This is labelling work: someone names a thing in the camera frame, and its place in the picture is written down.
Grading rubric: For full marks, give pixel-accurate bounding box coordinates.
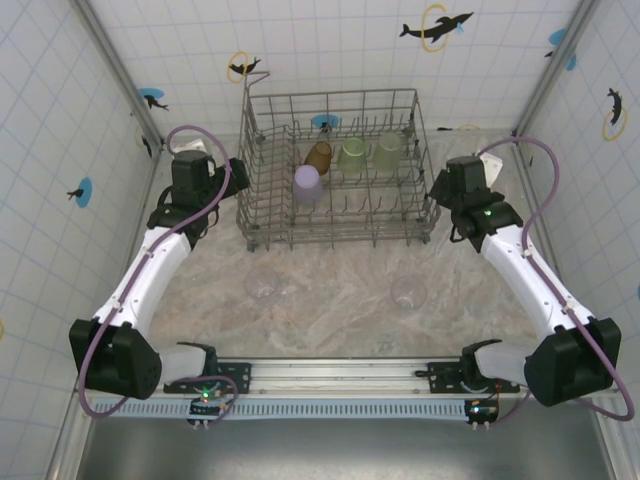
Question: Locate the olive green translucent cup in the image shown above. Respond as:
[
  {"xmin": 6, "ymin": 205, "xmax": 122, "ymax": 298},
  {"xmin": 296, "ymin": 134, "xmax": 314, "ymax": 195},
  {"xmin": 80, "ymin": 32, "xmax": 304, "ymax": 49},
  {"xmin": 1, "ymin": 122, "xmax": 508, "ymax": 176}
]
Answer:
[{"xmin": 372, "ymin": 132, "xmax": 404, "ymax": 176}]

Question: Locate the bright green translucent cup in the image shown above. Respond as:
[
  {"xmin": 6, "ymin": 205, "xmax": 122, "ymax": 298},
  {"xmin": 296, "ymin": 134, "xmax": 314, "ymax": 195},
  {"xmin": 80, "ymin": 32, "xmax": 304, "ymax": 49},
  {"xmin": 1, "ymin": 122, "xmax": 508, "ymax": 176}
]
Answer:
[{"xmin": 337, "ymin": 138, "xmax": 369, "ymax": 176}]

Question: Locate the pale purple plastic cup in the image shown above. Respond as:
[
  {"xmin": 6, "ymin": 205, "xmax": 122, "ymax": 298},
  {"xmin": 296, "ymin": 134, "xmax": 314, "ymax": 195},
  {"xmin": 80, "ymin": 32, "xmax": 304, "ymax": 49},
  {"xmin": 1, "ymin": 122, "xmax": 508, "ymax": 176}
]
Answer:
[{"xmin": 292, "ymin": 164, "xmax": 325, "ymax": 204}]

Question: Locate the brown plastic cup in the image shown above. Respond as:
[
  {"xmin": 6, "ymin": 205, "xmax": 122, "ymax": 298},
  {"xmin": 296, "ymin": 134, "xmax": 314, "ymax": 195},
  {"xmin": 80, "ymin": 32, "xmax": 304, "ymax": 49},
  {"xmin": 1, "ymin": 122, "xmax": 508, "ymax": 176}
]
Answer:
[{"xmin": 304, "ymin": 142, "xmax": 334, "ymax": 176}]

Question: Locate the clear faceted plastic cup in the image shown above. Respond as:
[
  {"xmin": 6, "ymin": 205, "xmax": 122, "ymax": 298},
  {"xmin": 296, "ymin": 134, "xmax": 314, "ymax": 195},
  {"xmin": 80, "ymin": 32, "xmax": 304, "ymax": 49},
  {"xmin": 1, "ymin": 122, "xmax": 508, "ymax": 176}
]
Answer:
[
  {"xmin": 243, "ymin": 269, "xmax": 280, "ymax": 301},
  {"xmin": 390, "ymin": 276, "xmax": 428, "ymax": 312}
]

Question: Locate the blue circle shark sticker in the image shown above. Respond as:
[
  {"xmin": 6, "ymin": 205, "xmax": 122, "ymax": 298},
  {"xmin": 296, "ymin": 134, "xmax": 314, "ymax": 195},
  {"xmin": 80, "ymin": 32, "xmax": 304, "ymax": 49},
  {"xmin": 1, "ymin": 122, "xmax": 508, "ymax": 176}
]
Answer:
[{"xmin": 138, "ymin": 87, "xmax": 170, "ymax": 112}]

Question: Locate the blue circle black animal sticker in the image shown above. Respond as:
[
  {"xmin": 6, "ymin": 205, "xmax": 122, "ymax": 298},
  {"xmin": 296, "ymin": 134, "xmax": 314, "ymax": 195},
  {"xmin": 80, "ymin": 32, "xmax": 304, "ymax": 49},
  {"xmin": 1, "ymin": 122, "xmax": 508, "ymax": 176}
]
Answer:
[{"xmin": 67, "ymin": 177, "xmax": 94, "ymax": 207}]

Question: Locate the blue circle penguin sticker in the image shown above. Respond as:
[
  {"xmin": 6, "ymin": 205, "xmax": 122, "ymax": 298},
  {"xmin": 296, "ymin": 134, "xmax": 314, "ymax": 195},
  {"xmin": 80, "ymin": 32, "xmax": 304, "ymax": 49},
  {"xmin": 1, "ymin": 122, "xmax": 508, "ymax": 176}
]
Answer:
[{"xmin": 310, "ymin": 113, "xmax": 341, "ymax": 135}]

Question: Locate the grey metal panel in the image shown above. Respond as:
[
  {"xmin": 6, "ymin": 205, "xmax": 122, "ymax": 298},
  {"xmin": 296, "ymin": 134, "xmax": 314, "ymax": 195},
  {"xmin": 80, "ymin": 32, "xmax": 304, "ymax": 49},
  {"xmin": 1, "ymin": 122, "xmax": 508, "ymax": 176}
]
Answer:
[{"xmin": 47, "ymin": 399, "xmax": 619, "ymax": 480}]

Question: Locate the aluminium table edge rail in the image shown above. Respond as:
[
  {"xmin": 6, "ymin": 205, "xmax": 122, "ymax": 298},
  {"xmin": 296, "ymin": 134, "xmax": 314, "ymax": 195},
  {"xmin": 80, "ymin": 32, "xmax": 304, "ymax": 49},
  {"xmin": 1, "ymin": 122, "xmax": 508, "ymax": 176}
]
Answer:
[
  {"xmin": 513, "ymin": 134, "xmax": 587, "ymax": 357},
  {"xmin": 102, "ymin": 142, "xmax": 166, "ymax": 357}
]

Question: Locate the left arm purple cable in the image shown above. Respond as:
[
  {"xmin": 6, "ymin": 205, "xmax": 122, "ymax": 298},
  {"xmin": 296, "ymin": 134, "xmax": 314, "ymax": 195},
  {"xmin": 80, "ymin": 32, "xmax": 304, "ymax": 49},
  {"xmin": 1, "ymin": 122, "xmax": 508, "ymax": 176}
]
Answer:
[{"xmin": 78, "ymin": 124, "xmax": 240, "ymax": 419}]

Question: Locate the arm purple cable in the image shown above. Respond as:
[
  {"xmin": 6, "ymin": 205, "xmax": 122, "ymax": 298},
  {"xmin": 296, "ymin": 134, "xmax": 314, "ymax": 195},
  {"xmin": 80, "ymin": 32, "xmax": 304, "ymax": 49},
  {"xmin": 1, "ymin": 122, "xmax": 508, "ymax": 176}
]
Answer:
[
  {"xmin": 474, "ymin": 135, "xmax": 632, "ymax": 429},
  {"xmin": 78, "ymin": 124, "xmax": 240, "ymax": 419}
]

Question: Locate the yellow ring black animal sticker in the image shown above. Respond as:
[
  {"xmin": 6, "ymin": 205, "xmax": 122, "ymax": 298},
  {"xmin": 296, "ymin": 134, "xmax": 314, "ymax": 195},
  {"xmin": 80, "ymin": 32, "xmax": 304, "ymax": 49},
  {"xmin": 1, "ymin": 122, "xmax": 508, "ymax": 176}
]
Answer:
[{"xmin": 134, "ymin": 124, "xmax": 154, "ymax": 159}]

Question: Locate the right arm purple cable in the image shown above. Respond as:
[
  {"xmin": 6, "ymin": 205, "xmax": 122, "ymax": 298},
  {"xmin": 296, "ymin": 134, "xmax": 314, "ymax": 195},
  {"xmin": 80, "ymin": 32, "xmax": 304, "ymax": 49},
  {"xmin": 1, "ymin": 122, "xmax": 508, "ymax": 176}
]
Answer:
[{"xmin": 474, "ymin": 135, "xmax": 632, "ymax": 429}]

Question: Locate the aluminium frame corner post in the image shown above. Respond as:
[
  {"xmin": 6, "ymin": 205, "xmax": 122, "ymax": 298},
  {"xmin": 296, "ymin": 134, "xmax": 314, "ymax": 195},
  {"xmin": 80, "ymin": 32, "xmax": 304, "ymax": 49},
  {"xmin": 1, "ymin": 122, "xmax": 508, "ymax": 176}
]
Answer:
[
  {"xmin": 73, "ymin": 0, "xmax": 166, "ymax": 151},
  {"xmin": 512, "ymin": 0, "xmax": 601, "ymax": 144}
]

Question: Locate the small dolphin yellow ring sticker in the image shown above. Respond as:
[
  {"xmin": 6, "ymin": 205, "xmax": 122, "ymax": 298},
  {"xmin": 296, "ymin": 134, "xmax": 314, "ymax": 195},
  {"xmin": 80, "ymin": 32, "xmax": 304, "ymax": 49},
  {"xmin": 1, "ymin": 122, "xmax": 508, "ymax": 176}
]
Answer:
[{"xmin": 227, "ymin": 49, "xmax": 262, "ymax": 81}]

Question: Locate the grey wire dish rack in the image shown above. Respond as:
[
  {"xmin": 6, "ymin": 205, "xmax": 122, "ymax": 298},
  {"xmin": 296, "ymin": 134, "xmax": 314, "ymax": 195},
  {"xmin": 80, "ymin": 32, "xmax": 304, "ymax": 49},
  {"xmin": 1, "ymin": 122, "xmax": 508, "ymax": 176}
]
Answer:
[{"xmin": 234, "ymin": 69, "xmax": 442, "ymax": 254}]

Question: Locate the large dolphin yellow ring sticker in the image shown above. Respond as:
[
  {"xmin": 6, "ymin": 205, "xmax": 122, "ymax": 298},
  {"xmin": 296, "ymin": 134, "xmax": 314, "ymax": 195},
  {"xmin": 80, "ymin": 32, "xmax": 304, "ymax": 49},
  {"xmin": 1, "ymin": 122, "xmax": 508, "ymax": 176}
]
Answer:
[{"xmin": 398, "ymin": 3, "xmax": 475, "ymax": 54}]

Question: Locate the seahorse yellow ring sticker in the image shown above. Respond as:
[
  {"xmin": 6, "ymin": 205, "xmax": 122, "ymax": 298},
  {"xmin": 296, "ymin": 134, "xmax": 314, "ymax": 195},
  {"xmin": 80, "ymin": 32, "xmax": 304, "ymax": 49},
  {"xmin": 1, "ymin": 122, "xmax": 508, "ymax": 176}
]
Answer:
[{"xmin": 602, "ymin": 87, "xmax": 629, "ymax": 142}]

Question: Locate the blue shapes wall sticker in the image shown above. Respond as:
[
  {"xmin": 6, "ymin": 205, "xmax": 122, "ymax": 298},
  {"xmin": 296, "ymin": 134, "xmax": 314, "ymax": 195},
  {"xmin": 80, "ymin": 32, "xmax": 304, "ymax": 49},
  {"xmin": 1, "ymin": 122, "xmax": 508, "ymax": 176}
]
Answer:
[{"xmin": 544, "ymin": 28, "xmax": 577, "ymax": 71}]

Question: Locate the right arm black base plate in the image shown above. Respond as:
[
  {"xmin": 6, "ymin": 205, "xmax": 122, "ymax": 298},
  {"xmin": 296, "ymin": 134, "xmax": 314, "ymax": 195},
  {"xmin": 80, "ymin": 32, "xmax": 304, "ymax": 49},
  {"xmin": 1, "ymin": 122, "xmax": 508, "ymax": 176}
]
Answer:
[{"xmin": 427, "ymin": 360, "xmax": 520, "ymax": 395}]

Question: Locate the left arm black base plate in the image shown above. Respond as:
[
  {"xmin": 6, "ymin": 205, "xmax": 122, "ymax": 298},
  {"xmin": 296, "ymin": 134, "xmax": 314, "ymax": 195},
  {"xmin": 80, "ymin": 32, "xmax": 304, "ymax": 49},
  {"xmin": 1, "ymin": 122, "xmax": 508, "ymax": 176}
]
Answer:
[{"xmin": 163, "ymin": 360, "xmax": 253, "ymax": 396}]

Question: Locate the aluminium mounting rail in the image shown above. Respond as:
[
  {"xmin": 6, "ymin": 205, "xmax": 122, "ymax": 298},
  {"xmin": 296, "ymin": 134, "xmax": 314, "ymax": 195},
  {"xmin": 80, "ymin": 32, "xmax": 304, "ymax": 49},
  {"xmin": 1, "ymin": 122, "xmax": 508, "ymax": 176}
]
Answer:
[{"xmin": 73, "ymin": 355, "xmax": 621, "ymax": 400}]

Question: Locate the white slotted cable duct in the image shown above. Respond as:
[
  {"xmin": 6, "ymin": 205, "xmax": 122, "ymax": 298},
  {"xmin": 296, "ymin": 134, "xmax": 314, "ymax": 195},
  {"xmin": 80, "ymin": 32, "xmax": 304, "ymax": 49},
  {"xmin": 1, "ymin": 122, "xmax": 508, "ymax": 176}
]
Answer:
[{"xmin": 92, "ymin": 398, "xmax": 501, "ymax": 421}]

